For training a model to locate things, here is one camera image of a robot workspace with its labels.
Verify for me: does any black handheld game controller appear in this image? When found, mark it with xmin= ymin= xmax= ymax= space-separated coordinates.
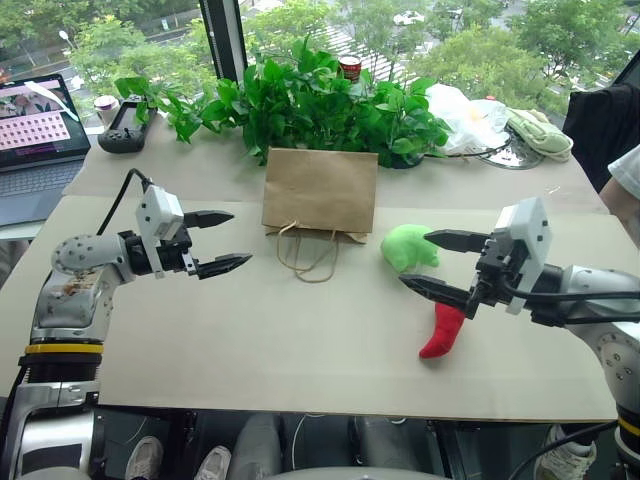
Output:
xmin=97 ymin=99 xmax=159 ymax=154

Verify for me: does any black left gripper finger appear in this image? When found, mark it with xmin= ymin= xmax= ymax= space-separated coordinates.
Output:
xmin=196 ymin=253 xmax=254 ymax=281
xmin=194 ymin=209 xmax=237 ymax=232

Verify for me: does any white plastic bag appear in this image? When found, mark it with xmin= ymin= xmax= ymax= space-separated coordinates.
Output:
xmin=423 ymin=82 xmax=512 ymax=157

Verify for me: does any black chair back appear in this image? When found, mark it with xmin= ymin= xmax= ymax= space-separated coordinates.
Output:
xmin=561 ymin=81 xmax=640 ymax=195

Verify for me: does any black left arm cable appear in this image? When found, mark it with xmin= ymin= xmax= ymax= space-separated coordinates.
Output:
xmin=96 ymin=168 xmax=154 ymax=237

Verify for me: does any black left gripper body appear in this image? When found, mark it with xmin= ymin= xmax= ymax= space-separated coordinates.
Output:
xmin=155 ymin=211 xmax=201 ymax=278

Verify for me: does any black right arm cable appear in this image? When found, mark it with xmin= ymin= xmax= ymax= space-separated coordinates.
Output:
xmin=501 ymin=277 xmax=640 ymax=307

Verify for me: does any brown paper bag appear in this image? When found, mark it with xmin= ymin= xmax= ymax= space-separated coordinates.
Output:
xmin=260 ymin=146 xmax=380 ymax=286

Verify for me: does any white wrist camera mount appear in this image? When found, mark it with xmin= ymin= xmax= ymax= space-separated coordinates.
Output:
xmin=135 ymin=185 xmax=186 ymax=280
xmin=492 ymin=196 xmax=552 ymax=316

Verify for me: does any red plush chili toy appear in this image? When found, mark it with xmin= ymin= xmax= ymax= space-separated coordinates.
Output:
xmin=418 ymin=301 xmax=467 ymax=361

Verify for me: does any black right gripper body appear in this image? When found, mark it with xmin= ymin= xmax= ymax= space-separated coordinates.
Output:
xmin=466 ymin=236 xmax=527 ymax=320

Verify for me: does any pale green cloth bundle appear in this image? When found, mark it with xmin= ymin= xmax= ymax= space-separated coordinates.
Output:
xmin=503 ymin=108 xmax=575 ymax=164

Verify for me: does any black window frame post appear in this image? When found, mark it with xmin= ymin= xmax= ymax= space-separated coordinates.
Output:
xmin=197 ymin=0 xmax=250 ymax=84

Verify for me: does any grey sneaker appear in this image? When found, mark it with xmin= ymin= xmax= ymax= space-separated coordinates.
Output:
xmin=124 ymin=435 xmax=165 ymax=480
xmin=193 ymin=445 xmax=233 ymax=480

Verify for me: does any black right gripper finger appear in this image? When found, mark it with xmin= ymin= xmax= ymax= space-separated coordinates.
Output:
xmin=397 ymin=272 xmax=476 ymax=320
xmin=423 ymin=228 xmax=489 ymax=254

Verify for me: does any green plush toy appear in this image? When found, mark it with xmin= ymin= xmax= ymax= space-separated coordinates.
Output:
xmin=380 ymin=223 xmax=442 ymax=274

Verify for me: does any white cup purple lid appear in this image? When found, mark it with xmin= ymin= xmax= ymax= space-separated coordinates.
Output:
xmin=93 ymin=95 xmax=121 ymax=127

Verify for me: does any round silver tray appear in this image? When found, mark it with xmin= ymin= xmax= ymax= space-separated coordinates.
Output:
xmin=473 ymin=124 xmax=547 ymax=172

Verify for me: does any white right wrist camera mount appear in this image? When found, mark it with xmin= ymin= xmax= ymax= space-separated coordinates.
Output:
xmin=492 ymin=196 xmax=552 ymax=316

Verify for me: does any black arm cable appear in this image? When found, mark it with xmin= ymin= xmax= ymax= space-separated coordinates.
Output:
xmin=501 ymin=277 xmax=640 ymax=307
xmin=96 ymin=168 xmax=154 ymax=237

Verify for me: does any green leafy potted plant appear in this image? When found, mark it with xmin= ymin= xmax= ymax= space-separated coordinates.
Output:
xmin=113 ymin=33 xmax=454 ymax=170

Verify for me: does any red can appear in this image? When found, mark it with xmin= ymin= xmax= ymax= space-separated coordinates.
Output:
xmin=338 ymin=55 xmax=364 ymax=84

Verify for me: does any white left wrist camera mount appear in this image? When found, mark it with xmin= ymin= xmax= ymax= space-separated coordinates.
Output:
xmin=135 ymin=185 xmax=186 ymax=280

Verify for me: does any grey open laptop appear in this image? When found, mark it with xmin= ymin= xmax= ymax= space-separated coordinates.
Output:
xmin=0 ymin=73 xmax=93 ymax=229

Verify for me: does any white sneaker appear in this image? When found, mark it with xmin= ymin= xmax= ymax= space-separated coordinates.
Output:
xmin=533 ymin=423 xmax=597 ymax=480

